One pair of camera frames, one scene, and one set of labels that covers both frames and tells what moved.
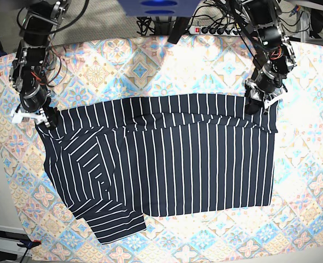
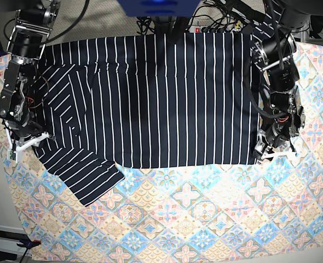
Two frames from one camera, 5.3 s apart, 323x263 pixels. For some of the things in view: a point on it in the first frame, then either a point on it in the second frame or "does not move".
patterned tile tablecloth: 298,227 does not move
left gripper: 32,98 to 19,132
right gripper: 269,80 to 274,136
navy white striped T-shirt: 114,163 to 153,101
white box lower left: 7,238 does not move
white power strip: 203,30 does not move
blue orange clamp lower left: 28,245 does not move
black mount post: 179,28 does not move
